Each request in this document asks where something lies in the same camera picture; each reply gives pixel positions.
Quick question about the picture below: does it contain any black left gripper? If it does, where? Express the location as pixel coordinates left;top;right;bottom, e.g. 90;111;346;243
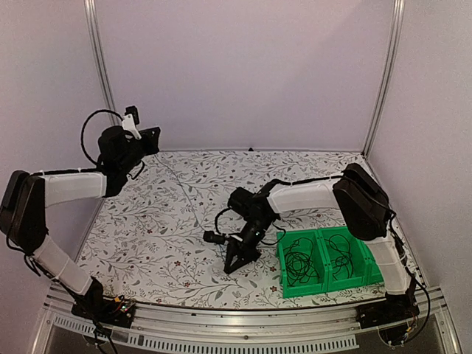
120;128;162;175

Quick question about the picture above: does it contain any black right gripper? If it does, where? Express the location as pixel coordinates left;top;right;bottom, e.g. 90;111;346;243
223;218;273;275

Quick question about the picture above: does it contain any black cable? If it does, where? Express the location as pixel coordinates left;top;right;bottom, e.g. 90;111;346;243
282;237;320;288
324;234;357;281

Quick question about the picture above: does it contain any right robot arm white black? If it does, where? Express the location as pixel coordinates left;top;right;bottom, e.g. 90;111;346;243
204;163;420;327

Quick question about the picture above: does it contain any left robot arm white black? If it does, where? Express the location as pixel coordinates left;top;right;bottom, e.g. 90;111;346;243
1;106;161;320

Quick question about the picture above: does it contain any green bin left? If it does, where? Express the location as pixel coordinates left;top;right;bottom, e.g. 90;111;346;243
276;229;330;299

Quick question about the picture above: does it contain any green bin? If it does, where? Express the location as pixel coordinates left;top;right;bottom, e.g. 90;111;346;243
361;241;384;285
276;229;330;299
318;226;369;292

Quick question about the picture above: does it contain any floral patterned table mat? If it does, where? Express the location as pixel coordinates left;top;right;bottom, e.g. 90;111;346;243
77;151;385;310

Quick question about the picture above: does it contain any green bin middle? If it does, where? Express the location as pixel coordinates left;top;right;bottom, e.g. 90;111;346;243
318;226;369;292

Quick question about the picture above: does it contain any green bin right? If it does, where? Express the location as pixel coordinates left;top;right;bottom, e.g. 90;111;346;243
361;241;384;285

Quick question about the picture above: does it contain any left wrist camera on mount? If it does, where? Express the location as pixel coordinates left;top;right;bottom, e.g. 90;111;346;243
121;105;142;140

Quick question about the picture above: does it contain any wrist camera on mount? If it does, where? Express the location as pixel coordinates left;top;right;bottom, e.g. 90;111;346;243
121;105;142;140
203;231;243;245

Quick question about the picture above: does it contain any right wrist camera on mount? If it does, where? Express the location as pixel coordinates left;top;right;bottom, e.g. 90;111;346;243
203;231;243;245

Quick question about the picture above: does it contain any front aluminium rail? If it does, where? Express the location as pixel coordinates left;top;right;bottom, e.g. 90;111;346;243
29;286;465;353

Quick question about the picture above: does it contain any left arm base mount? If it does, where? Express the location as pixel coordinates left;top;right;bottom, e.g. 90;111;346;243
72;296;136;328

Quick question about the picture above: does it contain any left aluminium frame post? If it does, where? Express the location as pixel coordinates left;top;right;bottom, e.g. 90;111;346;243
83;0;118;113

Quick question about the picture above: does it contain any aluminium frame post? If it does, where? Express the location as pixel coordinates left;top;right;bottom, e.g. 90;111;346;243
83;0;118;113
362;0;405;159

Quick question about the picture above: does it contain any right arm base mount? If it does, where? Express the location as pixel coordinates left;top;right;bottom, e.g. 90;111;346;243
355;288;431;349

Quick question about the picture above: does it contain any right aluminium frame post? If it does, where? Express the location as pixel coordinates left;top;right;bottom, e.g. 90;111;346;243
362;0;405;159

